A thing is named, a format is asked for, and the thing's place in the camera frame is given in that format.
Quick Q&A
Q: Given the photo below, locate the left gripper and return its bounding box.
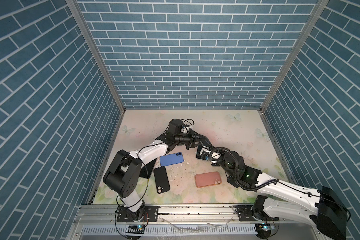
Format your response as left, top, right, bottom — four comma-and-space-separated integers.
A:
173, 128, 206, 150

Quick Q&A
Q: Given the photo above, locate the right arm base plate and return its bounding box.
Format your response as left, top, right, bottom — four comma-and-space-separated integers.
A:
233, 205, 279, 223

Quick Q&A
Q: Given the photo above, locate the blue phone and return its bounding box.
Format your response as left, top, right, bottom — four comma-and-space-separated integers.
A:
160, 152, 184, 167

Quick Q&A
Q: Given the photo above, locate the black phone purple edge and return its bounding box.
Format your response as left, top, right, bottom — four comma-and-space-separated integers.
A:
196, 146, 211, 161

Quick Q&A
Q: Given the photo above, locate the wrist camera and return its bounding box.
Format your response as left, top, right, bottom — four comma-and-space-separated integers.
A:
200, 150, 222, 163
167, 119, 195, 136

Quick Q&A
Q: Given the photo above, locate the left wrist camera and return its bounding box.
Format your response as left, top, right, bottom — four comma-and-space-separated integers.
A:
167, 119, 195, 136

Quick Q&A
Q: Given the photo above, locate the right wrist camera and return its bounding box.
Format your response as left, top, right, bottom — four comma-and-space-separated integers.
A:
200, 150, 222, 163

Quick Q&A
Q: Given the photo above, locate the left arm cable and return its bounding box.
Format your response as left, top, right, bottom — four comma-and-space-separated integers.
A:
113, 118, 196, 238

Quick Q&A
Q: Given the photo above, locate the pink phone case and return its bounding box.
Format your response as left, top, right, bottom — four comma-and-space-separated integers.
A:
195, 172, 222, 188

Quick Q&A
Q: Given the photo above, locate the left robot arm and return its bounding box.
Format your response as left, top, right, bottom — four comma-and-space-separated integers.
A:
103, 130, 213, 217

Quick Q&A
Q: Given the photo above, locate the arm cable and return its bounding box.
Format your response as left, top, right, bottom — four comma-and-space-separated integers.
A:
208, 146, 352, 223
113, 118, 196, 238

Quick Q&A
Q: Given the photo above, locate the aluminium front rail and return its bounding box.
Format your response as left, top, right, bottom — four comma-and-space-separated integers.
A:
74, 199, 318, 226

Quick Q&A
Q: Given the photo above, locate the black phone case left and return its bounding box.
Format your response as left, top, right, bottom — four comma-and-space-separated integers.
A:
154, 167, 171, 194

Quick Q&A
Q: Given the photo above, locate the white slotted cable duct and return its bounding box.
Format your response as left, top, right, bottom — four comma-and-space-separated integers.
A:
82, 224, 258, 237

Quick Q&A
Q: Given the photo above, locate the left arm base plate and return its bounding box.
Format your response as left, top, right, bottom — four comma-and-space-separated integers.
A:
116, 205, 159, 223

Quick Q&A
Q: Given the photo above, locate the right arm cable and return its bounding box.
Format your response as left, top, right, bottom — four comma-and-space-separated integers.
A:
208, 146, 352, 223

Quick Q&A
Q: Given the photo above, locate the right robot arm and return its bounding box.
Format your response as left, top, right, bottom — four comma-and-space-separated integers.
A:
208, 148, 351, 240

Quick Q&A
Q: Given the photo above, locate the black phone far left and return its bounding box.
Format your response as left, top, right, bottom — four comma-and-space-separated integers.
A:
139, 159, 157, 179

